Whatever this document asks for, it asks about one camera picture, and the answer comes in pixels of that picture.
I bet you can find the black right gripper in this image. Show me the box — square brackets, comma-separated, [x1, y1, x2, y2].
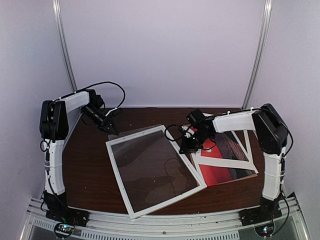
[180, 129, 212, 154]

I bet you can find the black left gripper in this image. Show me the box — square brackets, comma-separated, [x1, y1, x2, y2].
[82, 105, 120, 136]

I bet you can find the white picture frame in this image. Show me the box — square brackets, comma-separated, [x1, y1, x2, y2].
[105, 124, 208, 221]

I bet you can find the clear acrylic sheet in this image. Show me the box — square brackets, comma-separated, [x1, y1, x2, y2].
[107, 123, 201, 213]

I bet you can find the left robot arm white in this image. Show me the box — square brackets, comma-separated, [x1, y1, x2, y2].
[39, 89, 121, 196]

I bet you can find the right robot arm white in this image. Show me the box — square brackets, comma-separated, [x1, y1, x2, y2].
[179, 103, 291, 201]

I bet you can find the red and dark photo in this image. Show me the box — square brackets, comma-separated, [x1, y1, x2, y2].
[189, 128, 258, 187]

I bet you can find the brown backing board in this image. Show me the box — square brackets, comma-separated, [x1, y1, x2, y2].
[189, 128, 259, 187]

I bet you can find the white mat board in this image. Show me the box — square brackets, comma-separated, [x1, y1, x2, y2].
[190, 130, 259, 174]

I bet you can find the left controller board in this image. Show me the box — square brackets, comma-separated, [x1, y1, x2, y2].
[53, 222, 75, 239]

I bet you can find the controller board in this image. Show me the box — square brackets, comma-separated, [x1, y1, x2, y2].
[254, 222, 275, 238]
[53, 222, 75, 239]

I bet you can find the right controller board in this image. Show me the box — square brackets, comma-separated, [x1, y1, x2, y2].
[254, 222, 275, 238]

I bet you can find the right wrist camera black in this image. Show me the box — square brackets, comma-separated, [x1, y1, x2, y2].
[186, 109, 206, 125]

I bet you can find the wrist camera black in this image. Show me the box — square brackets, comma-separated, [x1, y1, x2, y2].
[88, 89, 104, 109]
[186, 109, 206, 125]

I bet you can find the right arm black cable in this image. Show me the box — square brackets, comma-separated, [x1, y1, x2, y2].
[164, 124, 191, 143]

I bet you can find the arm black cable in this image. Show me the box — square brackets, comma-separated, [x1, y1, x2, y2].
[164, 124, 191, 143]
[76, 81, 126, 110]

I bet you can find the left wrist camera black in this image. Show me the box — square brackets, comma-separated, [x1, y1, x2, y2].
[88, 89, 104, 109]

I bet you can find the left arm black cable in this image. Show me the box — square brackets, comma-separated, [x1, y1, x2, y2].
[76, 81, 126, 110]

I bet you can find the aluminium front rail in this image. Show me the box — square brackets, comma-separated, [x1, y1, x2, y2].
[17, 197, 311, 240]

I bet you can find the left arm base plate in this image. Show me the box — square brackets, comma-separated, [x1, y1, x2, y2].
[44, 190, 90, 227]

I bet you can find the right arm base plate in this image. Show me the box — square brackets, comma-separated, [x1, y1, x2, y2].
[239, 197, 282, 226]

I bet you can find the aluminium corner post left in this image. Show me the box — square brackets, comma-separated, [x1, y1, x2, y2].
[52, 0, 78, 92]

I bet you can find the aluminium corner post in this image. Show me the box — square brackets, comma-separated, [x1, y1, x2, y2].
[241, 0, 273, 110]
[52, 0, 78, 92]

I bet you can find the aluminium corner post right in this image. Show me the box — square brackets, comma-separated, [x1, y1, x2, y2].
[241, 0, 273, 110]

